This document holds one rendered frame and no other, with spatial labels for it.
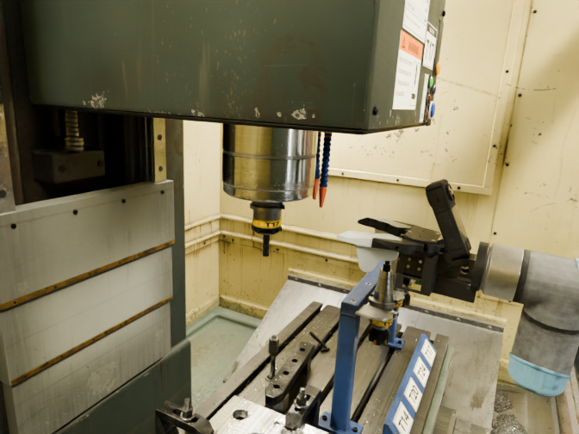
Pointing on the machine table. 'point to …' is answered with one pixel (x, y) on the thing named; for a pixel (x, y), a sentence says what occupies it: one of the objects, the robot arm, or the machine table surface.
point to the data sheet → (416, 17)
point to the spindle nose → (268, 163)
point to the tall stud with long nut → (273, 354)
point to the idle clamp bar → (279, 402)
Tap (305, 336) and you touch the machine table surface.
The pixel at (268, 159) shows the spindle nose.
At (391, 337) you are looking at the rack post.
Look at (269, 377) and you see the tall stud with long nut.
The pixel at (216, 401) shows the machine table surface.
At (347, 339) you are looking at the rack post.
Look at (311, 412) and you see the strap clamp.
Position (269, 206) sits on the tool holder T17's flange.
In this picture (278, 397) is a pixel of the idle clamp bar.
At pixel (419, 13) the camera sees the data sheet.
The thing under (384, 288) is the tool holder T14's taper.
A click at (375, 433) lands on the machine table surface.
